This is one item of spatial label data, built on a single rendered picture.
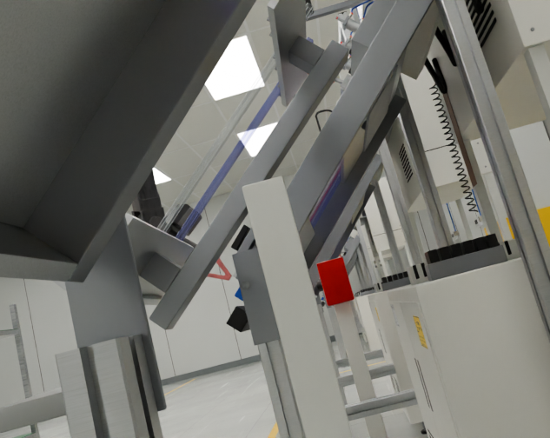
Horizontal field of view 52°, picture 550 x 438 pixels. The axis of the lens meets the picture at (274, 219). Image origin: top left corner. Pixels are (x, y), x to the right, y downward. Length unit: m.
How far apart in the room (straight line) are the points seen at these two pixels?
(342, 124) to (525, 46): 0.38
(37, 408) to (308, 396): 0.50
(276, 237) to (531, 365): 0.55
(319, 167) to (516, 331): 0.46
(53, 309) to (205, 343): 2.90
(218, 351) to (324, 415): 9.39
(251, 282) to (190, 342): 9.23
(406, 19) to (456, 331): 0.61
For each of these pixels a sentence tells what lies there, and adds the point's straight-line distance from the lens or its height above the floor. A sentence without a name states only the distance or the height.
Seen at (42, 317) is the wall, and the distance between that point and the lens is 11.29.
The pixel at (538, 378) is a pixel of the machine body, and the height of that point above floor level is 0.41.
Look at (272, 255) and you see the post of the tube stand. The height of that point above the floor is 0.71.
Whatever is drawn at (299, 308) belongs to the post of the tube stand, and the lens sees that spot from 0.77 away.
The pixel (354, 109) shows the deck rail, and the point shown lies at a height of 0.98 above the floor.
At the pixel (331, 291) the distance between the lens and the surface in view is 2.07.
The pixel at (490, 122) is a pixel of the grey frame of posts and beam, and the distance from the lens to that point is 1.11.
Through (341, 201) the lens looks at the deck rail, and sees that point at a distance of 1.78.
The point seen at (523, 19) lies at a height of 1.05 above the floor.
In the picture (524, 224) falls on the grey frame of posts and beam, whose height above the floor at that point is 0.67.
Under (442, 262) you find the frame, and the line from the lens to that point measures 1.24.
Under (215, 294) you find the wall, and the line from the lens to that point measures 10.13.
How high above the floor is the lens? 0.63
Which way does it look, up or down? 10 degrees up
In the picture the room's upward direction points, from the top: 15 degrees counter-clockwise
